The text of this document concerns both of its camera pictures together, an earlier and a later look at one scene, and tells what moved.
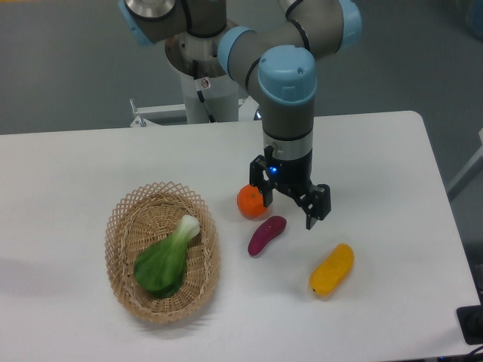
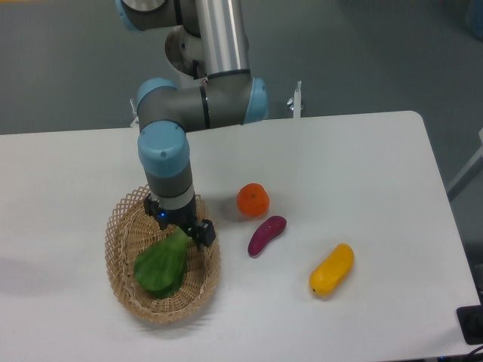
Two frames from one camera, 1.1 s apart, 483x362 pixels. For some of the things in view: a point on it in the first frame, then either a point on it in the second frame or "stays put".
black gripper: (292, 174) -> (184, 217)
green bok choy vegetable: (161, 266) stays put
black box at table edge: (471, 321) stays put
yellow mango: (330, 271) stays put
